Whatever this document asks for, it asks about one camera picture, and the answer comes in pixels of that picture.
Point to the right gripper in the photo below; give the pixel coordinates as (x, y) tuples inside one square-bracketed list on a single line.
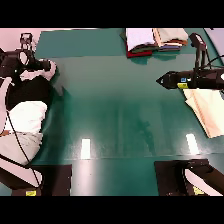
[(178, 79)]

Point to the red garment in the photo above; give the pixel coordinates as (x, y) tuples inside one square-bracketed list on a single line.
[(138, 54)]

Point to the white garment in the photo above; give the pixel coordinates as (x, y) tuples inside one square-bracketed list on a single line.
[(140, 37)]

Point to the beige garment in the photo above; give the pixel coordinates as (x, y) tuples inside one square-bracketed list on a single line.
[(171, 34)]

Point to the blue garment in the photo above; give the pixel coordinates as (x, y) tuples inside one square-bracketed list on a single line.
[(170, 48)]

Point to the orange garment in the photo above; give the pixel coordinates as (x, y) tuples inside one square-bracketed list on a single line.
[(176, 42)]

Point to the cream garment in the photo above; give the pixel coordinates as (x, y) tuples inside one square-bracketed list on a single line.
[(208, 111)]

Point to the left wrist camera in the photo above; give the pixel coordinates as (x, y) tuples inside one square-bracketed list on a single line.
[(26, 39)]

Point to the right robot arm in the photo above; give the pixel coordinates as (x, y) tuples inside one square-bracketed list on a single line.
[(208, 78)]

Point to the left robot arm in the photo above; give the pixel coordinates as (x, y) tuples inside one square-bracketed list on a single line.
[(11, 63)]

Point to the black garment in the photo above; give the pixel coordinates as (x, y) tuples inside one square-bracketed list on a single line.
[(30, 90)]

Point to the dark green garment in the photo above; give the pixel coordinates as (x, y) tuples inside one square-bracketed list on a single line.
[(146, 48)]

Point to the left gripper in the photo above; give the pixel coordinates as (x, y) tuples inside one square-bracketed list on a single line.
[(42, 65)]

